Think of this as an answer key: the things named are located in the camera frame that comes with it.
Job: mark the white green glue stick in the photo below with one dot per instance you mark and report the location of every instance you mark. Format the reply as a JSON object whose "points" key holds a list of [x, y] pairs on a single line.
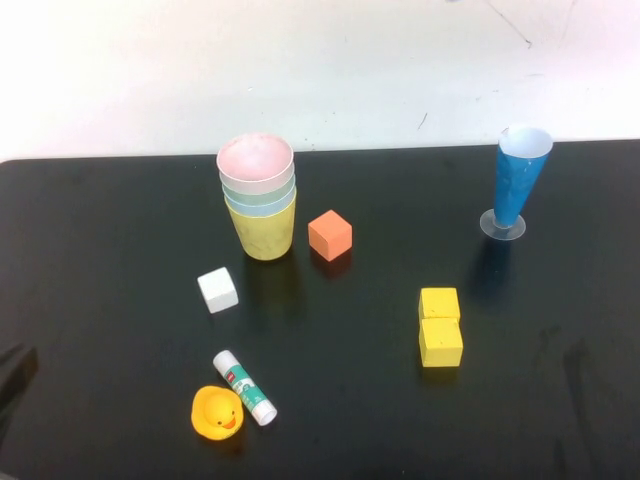
{"points": [[245, 389]]}

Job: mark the blue paper cone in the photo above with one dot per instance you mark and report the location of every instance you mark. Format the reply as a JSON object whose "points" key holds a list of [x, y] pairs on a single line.
{"points": [[515, 190]]}

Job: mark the orange foam cube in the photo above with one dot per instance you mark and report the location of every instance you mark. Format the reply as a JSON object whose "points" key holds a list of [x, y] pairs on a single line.
{"points": [[330, 236]]}

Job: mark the clear plastic disc stand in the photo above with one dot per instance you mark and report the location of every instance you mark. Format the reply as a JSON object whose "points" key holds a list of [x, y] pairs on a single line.
{"points": [[487, 226]]}

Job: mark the green plastic cup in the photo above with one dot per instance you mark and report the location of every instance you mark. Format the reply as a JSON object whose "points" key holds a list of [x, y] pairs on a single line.
{"points": [[282, 192]]}

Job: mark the white foam cube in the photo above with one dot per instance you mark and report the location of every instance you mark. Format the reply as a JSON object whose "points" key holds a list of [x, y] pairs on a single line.
{"points": [[218, 291]]}

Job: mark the pink plastic cup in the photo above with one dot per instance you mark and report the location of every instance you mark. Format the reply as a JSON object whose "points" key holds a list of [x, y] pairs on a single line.
{"points": [[255, 160]]}

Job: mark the yellow plastic cup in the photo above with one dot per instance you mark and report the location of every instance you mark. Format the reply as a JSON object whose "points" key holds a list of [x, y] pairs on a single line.
{"points": [[262, 240]]}

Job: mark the yellow rubber duck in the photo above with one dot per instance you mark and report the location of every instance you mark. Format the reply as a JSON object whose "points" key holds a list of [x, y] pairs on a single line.
{"points": [[216, 414]]}

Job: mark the light blue plastic cup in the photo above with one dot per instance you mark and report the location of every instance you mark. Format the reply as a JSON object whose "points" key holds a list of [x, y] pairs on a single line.
{"points": [[287, 205]]}

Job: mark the yellow foam cube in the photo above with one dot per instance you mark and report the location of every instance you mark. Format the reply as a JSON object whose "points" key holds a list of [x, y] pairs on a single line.
{"points": [[439, 303], [441, 344]]}

